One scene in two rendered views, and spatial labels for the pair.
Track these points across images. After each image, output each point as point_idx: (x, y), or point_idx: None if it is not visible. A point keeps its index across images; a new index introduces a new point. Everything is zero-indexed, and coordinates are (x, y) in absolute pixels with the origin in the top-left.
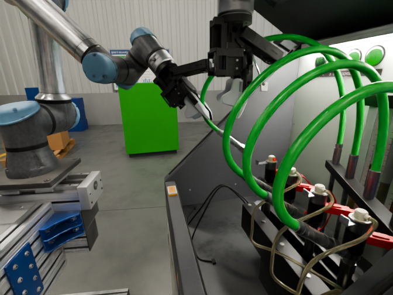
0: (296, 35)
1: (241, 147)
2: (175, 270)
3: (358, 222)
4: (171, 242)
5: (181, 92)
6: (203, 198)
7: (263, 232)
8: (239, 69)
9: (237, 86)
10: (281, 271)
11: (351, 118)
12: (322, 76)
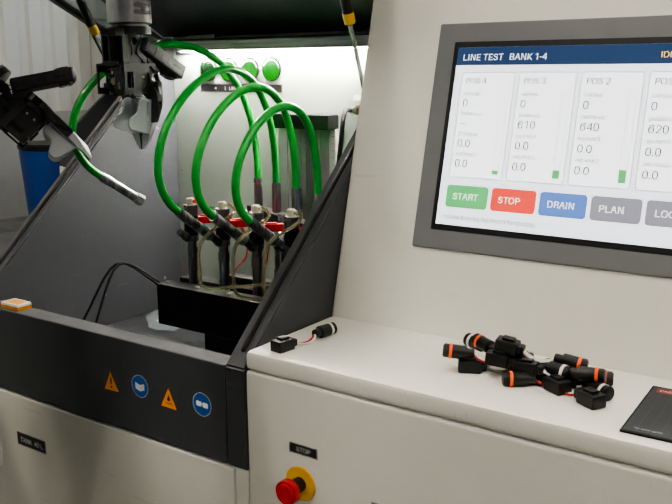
0: (189, 44)
1: (139, 198)
2: (80, 408)
3: (291, 217)
4: (49, 383)
5: (38, 117)
6: None
7: (203, 293)
8: (146, 87)
9: (143, 107)
10: (237, 319)
11: (263, 147)
12: (215, 90)
